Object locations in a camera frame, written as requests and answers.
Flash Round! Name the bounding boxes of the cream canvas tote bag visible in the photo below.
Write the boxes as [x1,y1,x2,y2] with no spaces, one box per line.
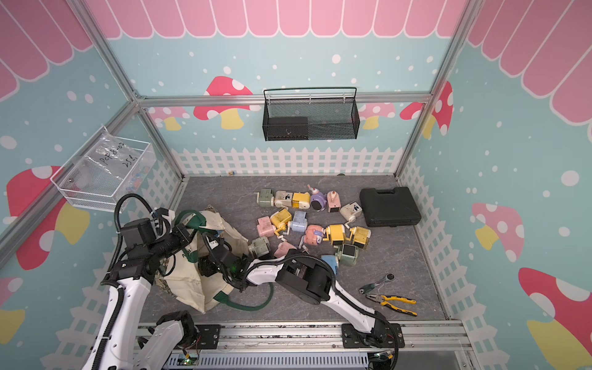
[156,206,274,314]

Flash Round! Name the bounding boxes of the mint green pencil sharpener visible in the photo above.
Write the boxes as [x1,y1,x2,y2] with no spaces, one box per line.
[248,236,270,259]

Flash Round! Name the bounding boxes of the pink boxy pencil sharpener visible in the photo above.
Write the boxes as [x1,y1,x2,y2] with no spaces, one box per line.
[257,216,276,237]

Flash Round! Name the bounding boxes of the pink clear-drawer pencil sharpener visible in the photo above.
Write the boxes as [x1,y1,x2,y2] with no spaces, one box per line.
[274,241,297,258]

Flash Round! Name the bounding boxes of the yellow crank pencil sharpener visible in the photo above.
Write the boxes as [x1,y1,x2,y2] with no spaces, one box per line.
[270,208,292,238]

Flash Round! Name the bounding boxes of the beige pencil sharpener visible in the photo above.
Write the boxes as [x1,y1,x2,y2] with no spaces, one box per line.
[274,191,294,208]

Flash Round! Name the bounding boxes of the light blue pencil sharpener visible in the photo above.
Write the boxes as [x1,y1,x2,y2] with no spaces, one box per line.
[321,254,339,275]

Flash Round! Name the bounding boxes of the purple pencil sharpener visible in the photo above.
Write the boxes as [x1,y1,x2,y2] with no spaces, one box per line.
[307,185,328,211]

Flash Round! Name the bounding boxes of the yellow white pencil sharpener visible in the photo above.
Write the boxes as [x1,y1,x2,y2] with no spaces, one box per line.
[323,224,346,248]

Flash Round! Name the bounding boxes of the teal grey pencil sharpener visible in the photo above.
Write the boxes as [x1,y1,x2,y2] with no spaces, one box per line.
[335,244,359,266]

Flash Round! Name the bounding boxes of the cream crank pencil sharpener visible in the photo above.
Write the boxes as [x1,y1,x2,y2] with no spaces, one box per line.
[339,202,363,224]

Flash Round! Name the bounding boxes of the yellow black pencil sharpener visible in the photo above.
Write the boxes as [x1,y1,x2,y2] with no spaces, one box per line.
[347,227,372,250]

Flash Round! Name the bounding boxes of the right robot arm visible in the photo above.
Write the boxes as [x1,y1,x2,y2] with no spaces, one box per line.
[201,232,399,348]

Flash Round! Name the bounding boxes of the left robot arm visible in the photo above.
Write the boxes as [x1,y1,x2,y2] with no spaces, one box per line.
[84,194,199,369]

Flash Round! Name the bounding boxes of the black box in basket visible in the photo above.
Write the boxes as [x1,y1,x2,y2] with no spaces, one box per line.
[263,117,309,141]

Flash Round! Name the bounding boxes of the black plastic tool case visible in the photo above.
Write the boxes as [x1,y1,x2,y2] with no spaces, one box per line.
[359,187,422,228]

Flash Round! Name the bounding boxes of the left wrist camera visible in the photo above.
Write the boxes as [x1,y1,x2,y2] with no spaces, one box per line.
[151,208,176,228]

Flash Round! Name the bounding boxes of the clear wall bin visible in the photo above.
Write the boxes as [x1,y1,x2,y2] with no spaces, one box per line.
[50,127,157,212]

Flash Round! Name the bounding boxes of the black wire mesh basket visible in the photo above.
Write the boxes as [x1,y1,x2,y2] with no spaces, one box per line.
[262,86,361,141]

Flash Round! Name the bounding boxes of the yellow handled pliers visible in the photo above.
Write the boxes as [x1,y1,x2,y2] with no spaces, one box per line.
[365,294,418,317]

